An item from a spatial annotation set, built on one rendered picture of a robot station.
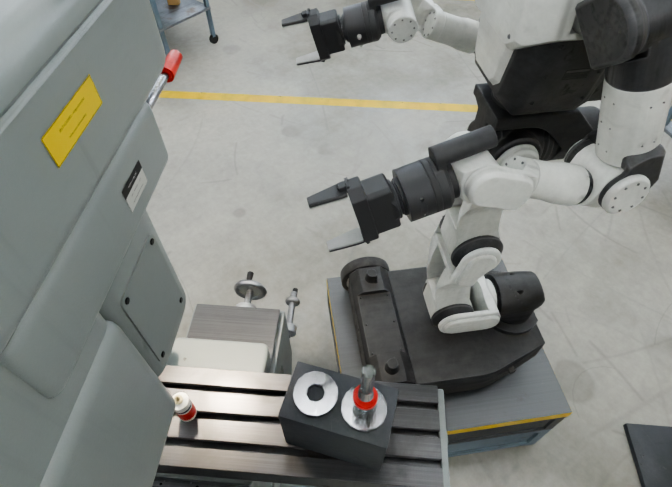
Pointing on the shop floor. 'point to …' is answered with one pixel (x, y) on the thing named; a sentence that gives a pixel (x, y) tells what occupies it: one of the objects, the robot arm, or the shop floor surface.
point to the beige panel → (651, 453)
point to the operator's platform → (502, 412)
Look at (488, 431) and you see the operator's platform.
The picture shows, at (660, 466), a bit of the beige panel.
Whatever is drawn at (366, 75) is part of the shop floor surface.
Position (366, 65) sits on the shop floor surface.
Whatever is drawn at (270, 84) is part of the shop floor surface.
